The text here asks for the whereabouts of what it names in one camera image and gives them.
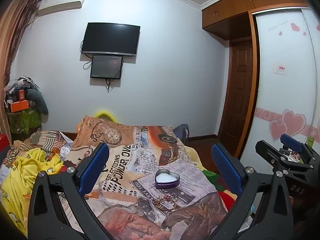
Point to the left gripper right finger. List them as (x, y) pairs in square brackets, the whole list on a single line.
[(274, 218)]

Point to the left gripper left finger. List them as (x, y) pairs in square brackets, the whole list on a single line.
[(46, 216)]

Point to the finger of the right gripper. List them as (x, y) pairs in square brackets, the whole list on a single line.
[(306, 153), (277, 158)]

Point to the yellow cloth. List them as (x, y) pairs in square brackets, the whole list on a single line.
[(19, 183)]

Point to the brown wooden door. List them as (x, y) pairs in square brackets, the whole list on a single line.
[(237, 94)]

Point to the white heart wardrobe door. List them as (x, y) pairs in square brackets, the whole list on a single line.
[(288, 91)]

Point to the dark blue bag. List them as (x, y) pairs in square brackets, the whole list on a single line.
[(182, 133)]

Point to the purple heart-shaped tin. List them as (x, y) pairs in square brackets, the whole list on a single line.
[(164, 179)]

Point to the newspaper print blanket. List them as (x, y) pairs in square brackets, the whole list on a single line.
[(124, 197)]

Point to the green patterned bag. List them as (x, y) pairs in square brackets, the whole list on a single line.
[(20, 122)]

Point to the yellow chair back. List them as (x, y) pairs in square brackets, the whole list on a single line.
[(104, 114)]

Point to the orange box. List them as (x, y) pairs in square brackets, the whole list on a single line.
[(19, 106)]

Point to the wooden overhead cabinet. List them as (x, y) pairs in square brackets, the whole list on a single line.
[(229, 19)]

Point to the brown striped curtain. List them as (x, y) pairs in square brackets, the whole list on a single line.
[(13, 24)]

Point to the white air conditioner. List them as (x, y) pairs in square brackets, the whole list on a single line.
[(52, 6)]

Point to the small black wall monitor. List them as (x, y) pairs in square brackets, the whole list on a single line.
[(106, 67)]

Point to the black wall television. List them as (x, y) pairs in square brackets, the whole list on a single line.
[(111, 39)]

